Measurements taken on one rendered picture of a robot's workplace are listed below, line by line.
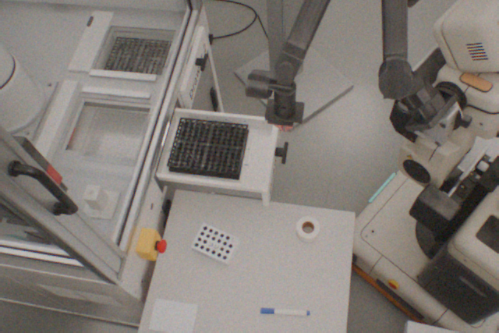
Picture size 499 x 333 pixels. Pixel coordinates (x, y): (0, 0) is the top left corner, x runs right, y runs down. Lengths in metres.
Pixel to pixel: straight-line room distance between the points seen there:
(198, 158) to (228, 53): 1.50
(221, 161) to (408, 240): 0.92
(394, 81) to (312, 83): 1.55
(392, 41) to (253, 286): 0.78
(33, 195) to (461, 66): 0.97
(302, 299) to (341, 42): 1.83
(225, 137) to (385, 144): 1.24
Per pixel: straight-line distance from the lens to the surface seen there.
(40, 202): 0.91
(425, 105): 1.19
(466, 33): 1.19
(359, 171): 2.46
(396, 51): 1.15
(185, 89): 1.58
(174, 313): 1.45
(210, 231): 1.49
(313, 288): 1.45
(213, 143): 1.53
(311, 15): 1.15
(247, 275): 1.46
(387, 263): 2.00
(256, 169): 1.50
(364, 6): 3.15
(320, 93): 2.65
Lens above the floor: 2.17
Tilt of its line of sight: 60 degrees down
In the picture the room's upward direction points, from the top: 9 degrees counter-clockwise
